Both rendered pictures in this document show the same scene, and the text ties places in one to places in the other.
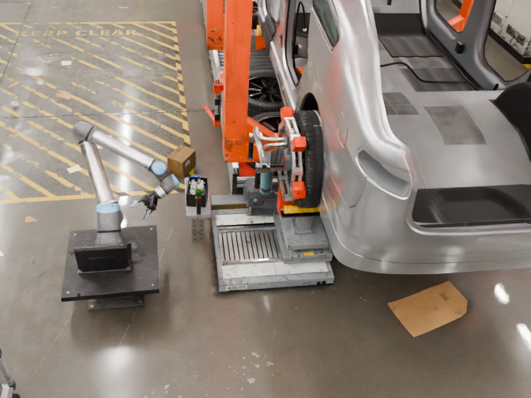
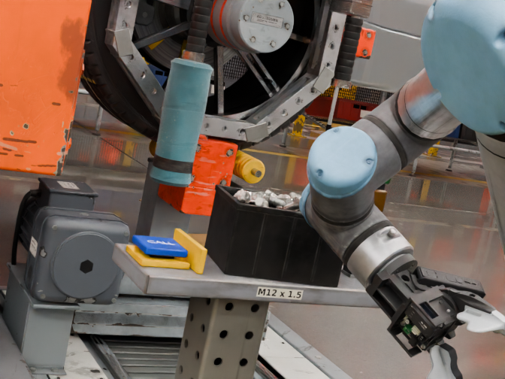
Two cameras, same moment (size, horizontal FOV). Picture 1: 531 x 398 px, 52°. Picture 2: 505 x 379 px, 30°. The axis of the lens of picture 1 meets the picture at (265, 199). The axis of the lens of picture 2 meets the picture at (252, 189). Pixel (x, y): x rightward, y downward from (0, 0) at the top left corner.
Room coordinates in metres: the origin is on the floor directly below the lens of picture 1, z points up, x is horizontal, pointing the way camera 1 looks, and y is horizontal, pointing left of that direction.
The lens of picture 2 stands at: (3.43, 1.95, 0.83)
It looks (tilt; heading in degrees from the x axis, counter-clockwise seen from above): 10 degrees down; 254
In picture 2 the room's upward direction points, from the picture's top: 12 degrees clockwise
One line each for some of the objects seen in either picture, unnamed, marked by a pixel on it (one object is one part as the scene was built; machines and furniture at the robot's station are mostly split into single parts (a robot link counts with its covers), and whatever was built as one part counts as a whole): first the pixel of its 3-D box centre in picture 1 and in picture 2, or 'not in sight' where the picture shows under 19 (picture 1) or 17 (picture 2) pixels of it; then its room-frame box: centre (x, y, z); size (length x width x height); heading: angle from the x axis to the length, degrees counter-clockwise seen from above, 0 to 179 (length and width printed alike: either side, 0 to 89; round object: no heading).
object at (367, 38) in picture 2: (298, 189); (350, 40); (2.67, -0.20, 0.85); 0.09 x 0.08 x 0.07; 12
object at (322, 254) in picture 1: (301, 234); (149, 295); (3.01, -0.30, 0.13); 0.50 x 0.36 x 0.10; 12
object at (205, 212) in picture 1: (197, 197); (250, 276); (3.00, 0.50, 0.44); 0.43 x 0.17 x 0.03; 12
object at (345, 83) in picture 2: (257, 180); (348, 50); (2.76, 0.06, 0.83); 0.04 x 0.04 x 0.16
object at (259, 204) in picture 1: (270, 197); (55, 265); (3.27, -0.04, 0.26); 0.42 x 0.18 x 0.35; 102
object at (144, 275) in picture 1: (114, 273); not in sight; (2.45, 0.98, 0.15); 0.60 x 0.60 x 0.30; 13
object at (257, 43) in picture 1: (246, 31); not in sight; (5.37, 0.33, 0.69); 0.52 x 0.17 x 0.35; 102
